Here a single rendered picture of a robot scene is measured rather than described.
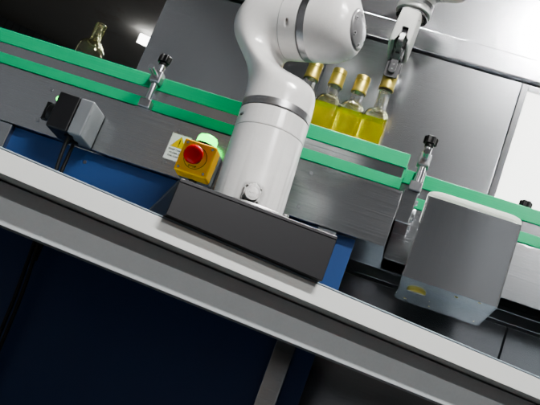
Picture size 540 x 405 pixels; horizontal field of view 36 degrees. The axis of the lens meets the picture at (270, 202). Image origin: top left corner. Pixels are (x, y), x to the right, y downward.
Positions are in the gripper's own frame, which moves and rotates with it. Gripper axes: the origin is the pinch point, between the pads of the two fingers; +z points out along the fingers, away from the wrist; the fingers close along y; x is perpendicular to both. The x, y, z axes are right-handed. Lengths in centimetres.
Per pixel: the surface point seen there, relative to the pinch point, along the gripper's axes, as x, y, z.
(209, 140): -28.3, 21.0, 35.2
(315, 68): -16.9, 1.7, 5.0
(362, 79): -5.9, 1.6, 4.2
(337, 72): -11.6, 1.5, 4.3
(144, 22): -258, -444, -190
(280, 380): 1, 15, 75
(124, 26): -283, -466, -190
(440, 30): 6.5, -15.2, -22.3
